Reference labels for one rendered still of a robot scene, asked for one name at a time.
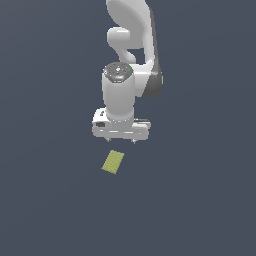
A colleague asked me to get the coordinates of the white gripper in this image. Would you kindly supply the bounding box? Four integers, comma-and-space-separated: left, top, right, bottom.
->
91, 107, 152, 145

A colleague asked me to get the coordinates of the yellow-green rectangular block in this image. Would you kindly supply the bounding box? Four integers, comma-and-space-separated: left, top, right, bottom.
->
101, 149, 125, 175

